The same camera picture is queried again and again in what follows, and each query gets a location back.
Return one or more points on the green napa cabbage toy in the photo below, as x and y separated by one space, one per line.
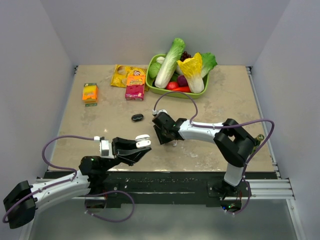
169 64

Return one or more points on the green lettuce leaf toy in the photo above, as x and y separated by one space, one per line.
208 63

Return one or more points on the dark toy grapes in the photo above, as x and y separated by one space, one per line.
185 56

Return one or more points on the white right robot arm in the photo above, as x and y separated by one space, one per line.
233 141

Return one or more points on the white earbud charging case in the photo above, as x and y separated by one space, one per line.
143 141

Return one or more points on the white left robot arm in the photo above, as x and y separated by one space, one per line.
22 203

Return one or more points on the orange toy carrot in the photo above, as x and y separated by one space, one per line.
184 89

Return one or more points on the orange sponge pack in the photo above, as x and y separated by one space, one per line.
90 94

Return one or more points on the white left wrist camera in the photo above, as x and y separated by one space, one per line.
104 146

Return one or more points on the black earbud charging case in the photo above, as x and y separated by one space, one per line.
137 117

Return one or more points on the yellow napa cabbage toy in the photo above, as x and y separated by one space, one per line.
191 69

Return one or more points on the red toy tomato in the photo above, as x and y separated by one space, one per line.
172 85

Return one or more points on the green plastic tray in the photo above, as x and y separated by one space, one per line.
149 82

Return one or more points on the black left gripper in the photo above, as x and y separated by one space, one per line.
129 153

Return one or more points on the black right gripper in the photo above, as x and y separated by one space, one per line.
162 139

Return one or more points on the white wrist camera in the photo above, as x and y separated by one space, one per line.
156 112
104 146

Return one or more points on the black base frame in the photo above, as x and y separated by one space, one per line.
164 188

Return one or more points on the white toy garlic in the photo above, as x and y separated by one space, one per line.
160 60

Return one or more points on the red snack box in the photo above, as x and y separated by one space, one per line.
135 88

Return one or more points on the purple toy onion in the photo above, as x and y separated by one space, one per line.
182 81

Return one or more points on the yellow chips bag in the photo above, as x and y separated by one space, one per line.
121 73

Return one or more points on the green round toy vegetable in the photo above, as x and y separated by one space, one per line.
154 69

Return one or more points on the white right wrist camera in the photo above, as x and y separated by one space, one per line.
156 112

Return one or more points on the green glass bottle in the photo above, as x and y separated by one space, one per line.
260 138

